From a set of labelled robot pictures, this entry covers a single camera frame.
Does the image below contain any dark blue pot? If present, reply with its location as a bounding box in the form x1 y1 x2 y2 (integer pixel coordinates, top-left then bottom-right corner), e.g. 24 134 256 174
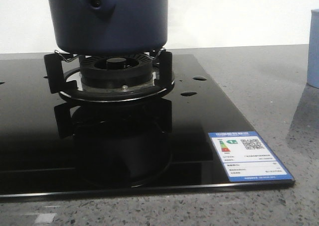
48 0 168 56

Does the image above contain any light blue ribbed cup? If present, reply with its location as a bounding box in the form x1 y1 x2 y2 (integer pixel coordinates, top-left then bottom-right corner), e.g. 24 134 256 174
307 9 319 88

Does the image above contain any right black burner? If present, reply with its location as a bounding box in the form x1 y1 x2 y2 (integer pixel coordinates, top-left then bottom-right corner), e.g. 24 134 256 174
80 54 153 89

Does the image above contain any black glass gas stove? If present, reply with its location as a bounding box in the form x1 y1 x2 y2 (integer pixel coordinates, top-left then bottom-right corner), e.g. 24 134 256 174
0 55 295 202

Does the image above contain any wire pot support ring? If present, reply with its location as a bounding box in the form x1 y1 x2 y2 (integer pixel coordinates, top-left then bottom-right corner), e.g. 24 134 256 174
53 47 166 62

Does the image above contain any blue energy label sticker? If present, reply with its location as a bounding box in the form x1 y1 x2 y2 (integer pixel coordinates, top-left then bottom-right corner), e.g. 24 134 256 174
208 131 293 182

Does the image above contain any right black pan support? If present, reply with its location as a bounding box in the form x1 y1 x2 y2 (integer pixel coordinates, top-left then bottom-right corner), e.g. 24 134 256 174
44 49 174 103

